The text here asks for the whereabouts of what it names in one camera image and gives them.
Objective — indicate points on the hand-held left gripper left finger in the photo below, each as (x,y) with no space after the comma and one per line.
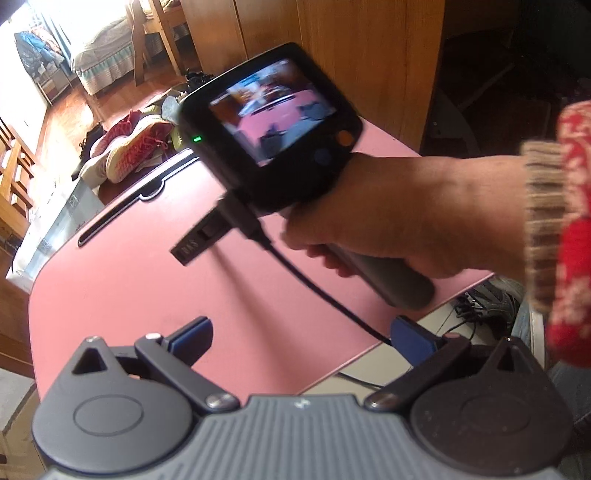
(194,334)

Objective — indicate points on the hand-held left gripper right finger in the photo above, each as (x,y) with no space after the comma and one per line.
(411,341)

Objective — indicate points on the person's right forearm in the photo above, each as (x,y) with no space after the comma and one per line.
(545,207)

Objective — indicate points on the person's right hand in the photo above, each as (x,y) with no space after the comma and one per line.
(397,207)

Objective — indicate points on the wooden wardrobe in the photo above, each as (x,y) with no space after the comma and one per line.
(323,55)

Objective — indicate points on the black lace-up sneaker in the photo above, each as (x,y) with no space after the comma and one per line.
(198,79)

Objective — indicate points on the grey black sneaker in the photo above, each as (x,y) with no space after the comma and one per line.
(494,300)

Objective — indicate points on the grey insole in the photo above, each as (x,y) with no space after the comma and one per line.
(171,108)

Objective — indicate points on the pale green insole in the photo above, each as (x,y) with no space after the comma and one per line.
(154,110)

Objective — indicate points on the red sneaker yellow sole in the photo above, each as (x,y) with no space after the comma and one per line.
(138,150)

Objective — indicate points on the wooden chair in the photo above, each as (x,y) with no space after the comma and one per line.
(159,32)

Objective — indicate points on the red knit sneaker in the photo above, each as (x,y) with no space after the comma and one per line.
(117,131)

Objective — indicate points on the bed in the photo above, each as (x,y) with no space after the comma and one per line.
(106,50)

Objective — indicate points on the black sneaker white sole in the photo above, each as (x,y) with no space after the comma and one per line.
(90,138)

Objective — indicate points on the clothes rack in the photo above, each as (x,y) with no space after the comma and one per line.
(41,64)

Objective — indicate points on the grey metal frame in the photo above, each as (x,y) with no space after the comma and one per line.
(452,120)

